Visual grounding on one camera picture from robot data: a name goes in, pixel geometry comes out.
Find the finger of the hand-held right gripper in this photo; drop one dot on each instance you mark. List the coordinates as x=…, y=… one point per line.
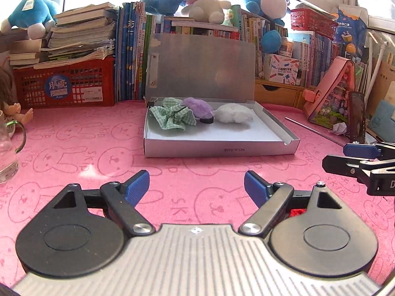
x=361, y=150
x=342, y=165

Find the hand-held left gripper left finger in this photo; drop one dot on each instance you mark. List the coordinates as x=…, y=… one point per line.
x=137, y=188

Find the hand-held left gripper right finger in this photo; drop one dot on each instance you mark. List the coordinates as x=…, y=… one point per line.
x=254, y=188

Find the white file box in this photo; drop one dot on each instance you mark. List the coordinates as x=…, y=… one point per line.
x=216, y=137

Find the white plush puff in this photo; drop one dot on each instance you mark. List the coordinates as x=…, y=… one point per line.
x=234, y=114

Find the green checkered cloth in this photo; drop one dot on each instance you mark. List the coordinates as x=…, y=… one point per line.
x=172, y=115

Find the purple plush puff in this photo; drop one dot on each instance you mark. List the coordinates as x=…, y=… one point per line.
x=197, y=106

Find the white folded paper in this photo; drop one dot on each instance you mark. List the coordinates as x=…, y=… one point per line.
x=339, y=129

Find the teal book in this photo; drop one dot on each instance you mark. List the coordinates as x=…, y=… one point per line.
x=384, y=120

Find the thin metal rod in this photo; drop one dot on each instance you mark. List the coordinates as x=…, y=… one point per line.
x=308, y=127

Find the pink bunny-print mat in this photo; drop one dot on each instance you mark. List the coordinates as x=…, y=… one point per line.
x=77, y=148

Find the pink house-shaped case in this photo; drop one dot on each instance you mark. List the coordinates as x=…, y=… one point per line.
x=333, y=83

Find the brown cardboard box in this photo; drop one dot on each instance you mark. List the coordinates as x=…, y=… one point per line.
x=385, y=80

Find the white plastic pipes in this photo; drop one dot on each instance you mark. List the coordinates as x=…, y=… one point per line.
x=375, y=77

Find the row of thin picture books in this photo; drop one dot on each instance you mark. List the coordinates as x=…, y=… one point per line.
x=362, y=74

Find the black binder clip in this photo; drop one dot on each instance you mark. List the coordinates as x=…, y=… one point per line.
x=150, y=102

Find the wooden drawer unit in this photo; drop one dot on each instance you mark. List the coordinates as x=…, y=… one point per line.
x=274, y=94

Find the row of textbooks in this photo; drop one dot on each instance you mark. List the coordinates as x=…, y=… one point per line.
x=317, y=58

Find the white printed carton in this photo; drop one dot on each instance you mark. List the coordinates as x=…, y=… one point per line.
x=282, y=69

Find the blue cartoon carton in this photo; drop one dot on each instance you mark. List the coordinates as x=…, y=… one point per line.
x=351, y=30

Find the large red plastic basket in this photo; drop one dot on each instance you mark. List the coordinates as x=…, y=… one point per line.
x=89, y=77

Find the clear glass mug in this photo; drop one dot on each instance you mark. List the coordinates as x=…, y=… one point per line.
x=6, y=160

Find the brown-haired doll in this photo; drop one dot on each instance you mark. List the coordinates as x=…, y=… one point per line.
x=23, y=115

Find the row of thin blue books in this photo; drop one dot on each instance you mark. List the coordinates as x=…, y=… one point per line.
x=129, y=52

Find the small red plastic basket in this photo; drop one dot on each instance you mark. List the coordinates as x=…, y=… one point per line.
x=311, y=21

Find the row of colourful books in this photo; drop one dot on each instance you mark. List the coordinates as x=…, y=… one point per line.
x=216, y=32

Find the stack of books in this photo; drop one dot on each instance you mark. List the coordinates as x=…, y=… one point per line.
x=80, y=30

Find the blue and white plush toy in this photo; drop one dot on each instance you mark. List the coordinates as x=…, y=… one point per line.
x=27, y=12

